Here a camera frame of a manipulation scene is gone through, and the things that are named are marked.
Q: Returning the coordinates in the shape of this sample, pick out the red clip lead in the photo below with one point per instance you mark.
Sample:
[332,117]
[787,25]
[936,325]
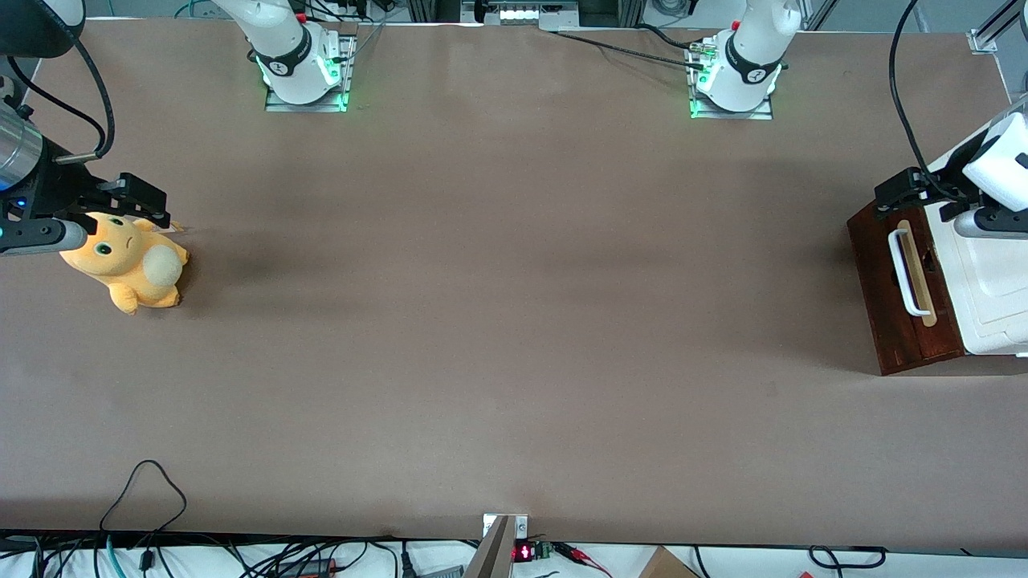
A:
[582,558]

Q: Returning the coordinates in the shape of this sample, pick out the yellow plush toy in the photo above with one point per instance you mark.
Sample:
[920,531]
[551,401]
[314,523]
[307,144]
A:
[136,273]

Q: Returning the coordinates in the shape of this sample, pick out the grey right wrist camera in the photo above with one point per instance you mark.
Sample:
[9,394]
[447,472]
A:
[40,237]

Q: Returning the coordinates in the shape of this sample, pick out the aluminium frame profile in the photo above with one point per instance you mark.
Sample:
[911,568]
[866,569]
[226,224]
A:
[984,40]

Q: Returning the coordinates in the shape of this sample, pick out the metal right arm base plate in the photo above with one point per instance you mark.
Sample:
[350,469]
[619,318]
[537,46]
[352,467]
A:
[309,107]

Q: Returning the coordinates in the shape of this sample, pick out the brown cardboard box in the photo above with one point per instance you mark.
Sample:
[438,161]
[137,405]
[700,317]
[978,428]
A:
[665,566]

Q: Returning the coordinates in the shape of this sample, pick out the white power strip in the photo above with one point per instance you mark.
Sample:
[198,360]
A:
[522,14]

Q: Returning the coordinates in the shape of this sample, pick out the black power adapter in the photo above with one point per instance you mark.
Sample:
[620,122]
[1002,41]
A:
[309,568]

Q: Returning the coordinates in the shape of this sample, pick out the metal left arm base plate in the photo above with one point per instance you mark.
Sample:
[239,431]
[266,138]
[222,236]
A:
[755,115]

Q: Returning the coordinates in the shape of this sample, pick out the grey metal camera mount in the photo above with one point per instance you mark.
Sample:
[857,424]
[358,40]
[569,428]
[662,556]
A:
[494,554]

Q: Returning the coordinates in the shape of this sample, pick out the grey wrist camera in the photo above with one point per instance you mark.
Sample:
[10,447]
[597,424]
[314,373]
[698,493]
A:
[996,225]
[40,237]

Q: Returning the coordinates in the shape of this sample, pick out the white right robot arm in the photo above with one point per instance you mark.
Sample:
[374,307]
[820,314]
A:
[285,48]

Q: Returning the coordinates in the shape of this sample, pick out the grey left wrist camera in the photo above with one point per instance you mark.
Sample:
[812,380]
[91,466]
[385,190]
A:
[996,225]

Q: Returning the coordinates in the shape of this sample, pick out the module with red display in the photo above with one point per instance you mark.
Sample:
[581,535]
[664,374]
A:
[524,552]

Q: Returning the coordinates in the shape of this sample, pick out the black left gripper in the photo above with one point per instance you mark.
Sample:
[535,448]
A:
[938,183]

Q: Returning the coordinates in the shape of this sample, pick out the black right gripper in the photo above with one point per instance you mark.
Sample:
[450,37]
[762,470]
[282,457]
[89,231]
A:
[58,187]

